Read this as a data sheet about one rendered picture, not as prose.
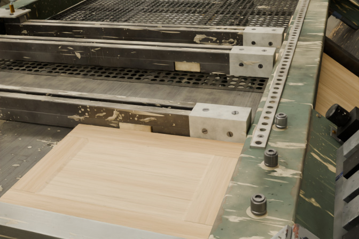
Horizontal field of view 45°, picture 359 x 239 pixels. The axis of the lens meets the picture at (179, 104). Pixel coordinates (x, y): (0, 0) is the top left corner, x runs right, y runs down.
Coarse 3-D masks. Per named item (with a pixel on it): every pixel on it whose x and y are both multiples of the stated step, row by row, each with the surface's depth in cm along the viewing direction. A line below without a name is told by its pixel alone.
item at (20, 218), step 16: (0, 208) 74; (16, 208) 74; (32, 208) 74; (0, 224) 71; (16, 224) 71; (32, 224) 70; (48, 224) 70; (64, 224) 70; (80, 224) 70; (96, 224) 69; (112, 224) 69
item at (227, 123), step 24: (0, 96) 109; (24, 96) 108; (48, 96) 109; (72, 96) 106; (96, 96) 105; (120, 96) 104; (24, 120) 110; (48, 120) 107; (72, 120) 105; (96, 120) 102; (120, 120) 100; (144, 120) 98; (168, 120) 96; (192, 120) 93; (216, 120) 91; (240, 120) 90
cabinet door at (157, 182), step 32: (96, 128) 102; (64, 160) 90; (96, 160) 90; (128, 160) 89; (160, 160) 88; (192, 160) 88; (224, 160) 86; (32, 192) 81; (64, 192) 81; (96, 192) 81; (128, 192) 80; (160, 192) 79; (192, 192) 79; (224, 192) 78; (128, 224) 72; (160, 224) 71; (192, 224) 71
